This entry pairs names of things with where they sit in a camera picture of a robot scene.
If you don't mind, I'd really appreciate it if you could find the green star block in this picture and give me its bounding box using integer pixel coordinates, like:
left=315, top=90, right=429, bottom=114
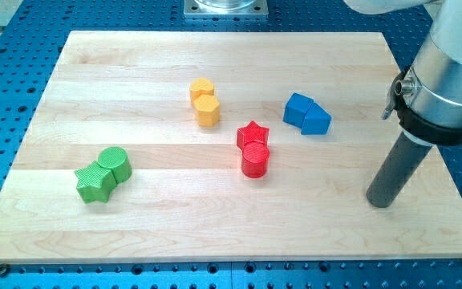
left=75, top=161, right=117, bottom=204

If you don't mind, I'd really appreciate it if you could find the red star block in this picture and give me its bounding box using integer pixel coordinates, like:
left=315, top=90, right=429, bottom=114
left=237, top=120, right=270, bottom=150

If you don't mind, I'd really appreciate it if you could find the wooden board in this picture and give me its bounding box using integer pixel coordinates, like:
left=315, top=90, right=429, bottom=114
left=0, top=31, right=462, bottom=264

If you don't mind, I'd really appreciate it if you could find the yellow hexagon block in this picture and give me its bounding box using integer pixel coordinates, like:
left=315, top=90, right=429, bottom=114
left=193, top=95, right=220, bottom=127

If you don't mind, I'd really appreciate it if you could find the green cylinder block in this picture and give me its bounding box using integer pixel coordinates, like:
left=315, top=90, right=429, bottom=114
left=97, top=146, right=132, bottom=184

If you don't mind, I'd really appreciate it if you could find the red cylinder block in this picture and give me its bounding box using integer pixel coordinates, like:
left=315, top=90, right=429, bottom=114
left=241, top=142, right=270, bottom=178

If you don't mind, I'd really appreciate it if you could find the blue cube block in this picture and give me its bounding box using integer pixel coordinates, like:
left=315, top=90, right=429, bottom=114
left=283, top=93, right=314, bottom=128

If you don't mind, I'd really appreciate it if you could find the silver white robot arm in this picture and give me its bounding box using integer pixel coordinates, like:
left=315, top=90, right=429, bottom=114
left=382, top=0, right=462, bottom=146

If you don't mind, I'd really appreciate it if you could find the blue pentagon block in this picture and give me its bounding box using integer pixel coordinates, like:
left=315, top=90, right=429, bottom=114
left=301, top=103, right=332, bottom=135

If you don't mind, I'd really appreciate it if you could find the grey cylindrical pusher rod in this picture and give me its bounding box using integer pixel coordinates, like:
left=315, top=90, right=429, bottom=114
left=366, top=131, right=433, bottom=208

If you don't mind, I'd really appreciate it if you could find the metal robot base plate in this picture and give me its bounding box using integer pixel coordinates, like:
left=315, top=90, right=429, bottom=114
left=184, top=0, right=269, bottom=18

